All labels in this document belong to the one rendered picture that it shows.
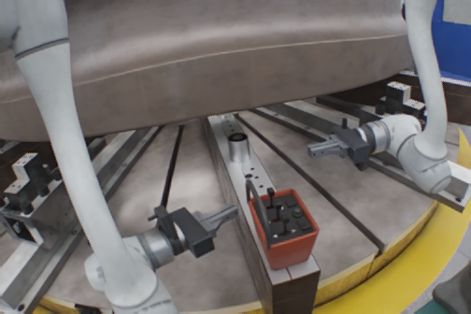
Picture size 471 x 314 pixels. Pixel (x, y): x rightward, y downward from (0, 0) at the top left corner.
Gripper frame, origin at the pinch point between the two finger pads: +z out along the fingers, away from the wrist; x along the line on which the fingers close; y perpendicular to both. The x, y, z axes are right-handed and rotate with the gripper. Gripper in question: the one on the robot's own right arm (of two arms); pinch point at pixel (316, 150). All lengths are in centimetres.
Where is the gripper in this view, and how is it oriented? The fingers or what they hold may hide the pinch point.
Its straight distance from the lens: 76.6
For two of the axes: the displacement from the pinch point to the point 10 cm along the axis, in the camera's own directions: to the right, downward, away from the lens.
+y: -1.1, -8.5, -5.1
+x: 2.2, 4.8, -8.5
